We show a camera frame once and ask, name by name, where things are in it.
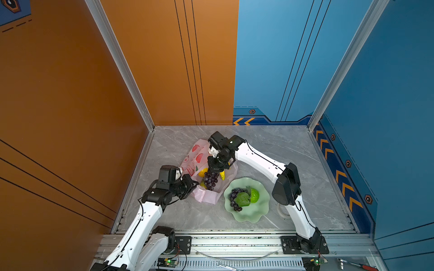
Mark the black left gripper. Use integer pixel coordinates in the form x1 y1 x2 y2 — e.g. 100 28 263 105
169 174 200 199

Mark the pink printed plastic bag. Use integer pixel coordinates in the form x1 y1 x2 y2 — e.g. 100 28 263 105
181 139 238 204

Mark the yellow lemon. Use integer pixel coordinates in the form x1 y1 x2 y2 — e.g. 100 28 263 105
197 168 209 178

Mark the green lime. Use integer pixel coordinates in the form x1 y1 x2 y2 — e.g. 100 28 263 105
247 187 260 204

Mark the yellow banana bunch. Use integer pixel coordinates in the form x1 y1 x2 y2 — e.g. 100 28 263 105
219 171 226 181

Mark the dark purple grape bunch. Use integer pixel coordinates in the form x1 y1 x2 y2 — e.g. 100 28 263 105
228 188 251 212

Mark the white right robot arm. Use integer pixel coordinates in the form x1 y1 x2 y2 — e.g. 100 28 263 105
208 132 330 255

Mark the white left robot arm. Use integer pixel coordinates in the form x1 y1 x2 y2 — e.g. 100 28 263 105
91 175 199 271

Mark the green circuit board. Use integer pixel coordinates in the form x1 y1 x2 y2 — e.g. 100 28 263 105
156 257 180 270

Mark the light green fruit plate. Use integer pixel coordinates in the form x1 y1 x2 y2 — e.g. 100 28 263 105
223 177 270 223

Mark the clear tape roll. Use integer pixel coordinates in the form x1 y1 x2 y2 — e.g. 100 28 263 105
277 203 290 219

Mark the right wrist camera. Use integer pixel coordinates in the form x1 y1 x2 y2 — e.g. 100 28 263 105
208 132 228 157

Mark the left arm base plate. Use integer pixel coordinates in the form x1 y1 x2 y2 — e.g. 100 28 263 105
163 236 192 255

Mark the aluminium front rail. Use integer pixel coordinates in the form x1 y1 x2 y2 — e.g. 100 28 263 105
101 230 384 271

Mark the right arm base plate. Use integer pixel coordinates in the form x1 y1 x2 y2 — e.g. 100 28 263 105
280 236 330 255

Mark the red handled screwdriver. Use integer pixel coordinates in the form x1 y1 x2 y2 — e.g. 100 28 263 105
337 258 379 271

